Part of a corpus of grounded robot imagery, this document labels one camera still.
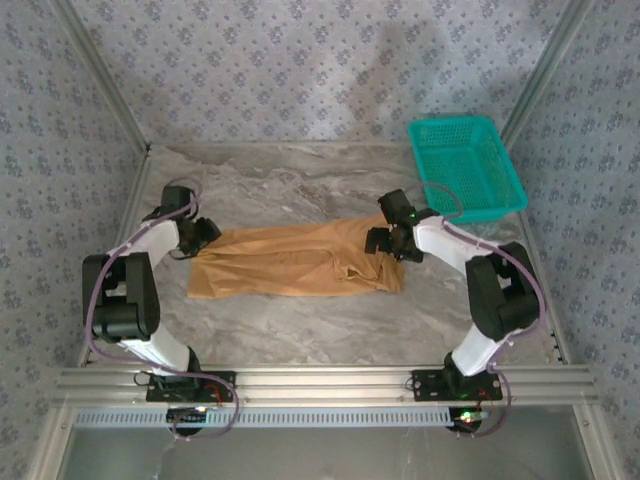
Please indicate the tan brown t-shirt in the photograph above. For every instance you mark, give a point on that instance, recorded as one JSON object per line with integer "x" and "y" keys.
{"x": 280, "y": 260}

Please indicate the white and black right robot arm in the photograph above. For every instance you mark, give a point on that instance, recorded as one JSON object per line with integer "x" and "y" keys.
{"x": 445, "y": 245}

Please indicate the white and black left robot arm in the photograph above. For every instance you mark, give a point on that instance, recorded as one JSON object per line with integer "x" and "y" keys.
{"x": 155, "y": 240}

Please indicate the teal plastic mesh basket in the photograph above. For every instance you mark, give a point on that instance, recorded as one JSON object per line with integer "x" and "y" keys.
{"x": 475, "y": 165}

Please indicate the black controller board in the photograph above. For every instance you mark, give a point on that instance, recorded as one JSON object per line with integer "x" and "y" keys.
{"x": 462, "y": 425}
{"x": 187, "y": 415}

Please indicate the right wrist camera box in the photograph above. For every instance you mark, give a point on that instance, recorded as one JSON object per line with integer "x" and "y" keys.
{"x": 395, "y": 205}

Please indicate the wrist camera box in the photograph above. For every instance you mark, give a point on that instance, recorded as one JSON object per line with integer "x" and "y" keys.
{"x": 176, "y": 196}
{"x": 395, "y": 205}

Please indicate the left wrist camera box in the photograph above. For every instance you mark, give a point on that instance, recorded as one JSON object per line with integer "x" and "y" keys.
{"x": 176, "y": 196}

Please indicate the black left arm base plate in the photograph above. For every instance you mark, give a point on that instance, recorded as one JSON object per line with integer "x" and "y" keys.
{"x": 210, "y": 379}

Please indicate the aluminium extrusion mounting rail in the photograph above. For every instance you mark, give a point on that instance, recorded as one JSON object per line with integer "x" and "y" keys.
{"x": 325, "y": 387}

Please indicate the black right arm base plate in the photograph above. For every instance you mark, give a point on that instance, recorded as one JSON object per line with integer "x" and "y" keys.
{"x": 425, "y": 392}

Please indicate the aluminium frame post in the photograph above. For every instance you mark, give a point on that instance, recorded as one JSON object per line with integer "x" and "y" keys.
{"x": 544, "y": 70}
{"x": 104, "y": 70}

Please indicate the aluminium frame leg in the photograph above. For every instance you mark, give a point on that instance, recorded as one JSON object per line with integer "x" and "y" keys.
{"x": 50, "y": 445}
{"x": 595, "y": 445}

